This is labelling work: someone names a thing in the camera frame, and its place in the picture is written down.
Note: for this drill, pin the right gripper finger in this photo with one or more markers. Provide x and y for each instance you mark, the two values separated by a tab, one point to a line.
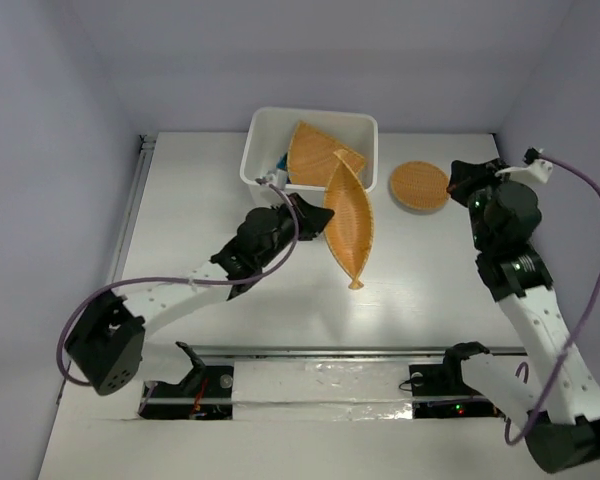
461	171
461	191

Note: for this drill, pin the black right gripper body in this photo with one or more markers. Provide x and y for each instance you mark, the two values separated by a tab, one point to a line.
477	201

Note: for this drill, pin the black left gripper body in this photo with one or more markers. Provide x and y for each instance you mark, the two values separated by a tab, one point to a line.
285	225

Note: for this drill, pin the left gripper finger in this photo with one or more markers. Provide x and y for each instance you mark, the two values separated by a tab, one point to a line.
309	232
311	217

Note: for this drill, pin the orange leaf-shaped woven tray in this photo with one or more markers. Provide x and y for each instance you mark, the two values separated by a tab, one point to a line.
350	232

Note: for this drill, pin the orange teardrop woven tray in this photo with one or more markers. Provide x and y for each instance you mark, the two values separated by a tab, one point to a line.
313	156

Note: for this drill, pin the blue polka dot plate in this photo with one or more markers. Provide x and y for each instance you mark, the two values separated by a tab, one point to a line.
282	163

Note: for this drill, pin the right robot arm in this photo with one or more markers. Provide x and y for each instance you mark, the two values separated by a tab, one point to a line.
560	424

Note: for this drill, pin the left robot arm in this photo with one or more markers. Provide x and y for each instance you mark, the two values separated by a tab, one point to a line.
102	345

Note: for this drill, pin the white plastic bin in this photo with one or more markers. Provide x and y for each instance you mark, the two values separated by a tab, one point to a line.
270	134

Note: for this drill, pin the round orange woven plate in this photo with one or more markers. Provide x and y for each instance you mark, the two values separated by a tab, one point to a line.
419	186

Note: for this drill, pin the aluminium left rail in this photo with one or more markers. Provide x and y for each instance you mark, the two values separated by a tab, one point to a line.
134	198

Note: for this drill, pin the aluminium rail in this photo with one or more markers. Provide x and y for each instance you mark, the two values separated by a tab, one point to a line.
288	351
134	198

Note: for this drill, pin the aluminium front rail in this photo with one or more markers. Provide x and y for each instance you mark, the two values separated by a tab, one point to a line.
288	351

